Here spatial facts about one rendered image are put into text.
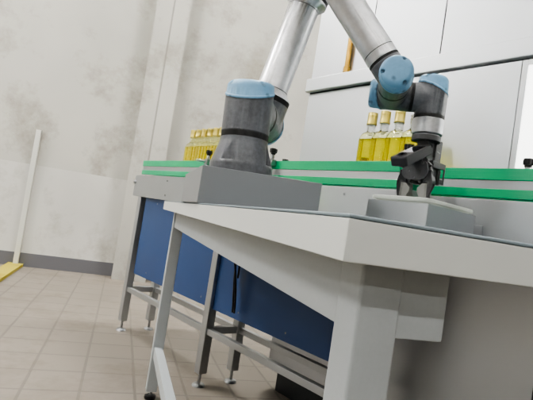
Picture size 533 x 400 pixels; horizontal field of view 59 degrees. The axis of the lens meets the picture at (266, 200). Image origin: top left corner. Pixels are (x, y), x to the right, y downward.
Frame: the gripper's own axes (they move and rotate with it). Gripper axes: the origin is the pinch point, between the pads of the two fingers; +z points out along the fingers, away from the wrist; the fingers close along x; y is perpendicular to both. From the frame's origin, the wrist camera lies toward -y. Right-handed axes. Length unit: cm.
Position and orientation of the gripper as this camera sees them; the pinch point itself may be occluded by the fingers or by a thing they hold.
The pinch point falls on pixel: (410, 213)
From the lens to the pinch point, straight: 121.5
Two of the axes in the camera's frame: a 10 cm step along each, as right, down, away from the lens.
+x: -6.4, -0.7, 7.7
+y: 7.5, 1.5, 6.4
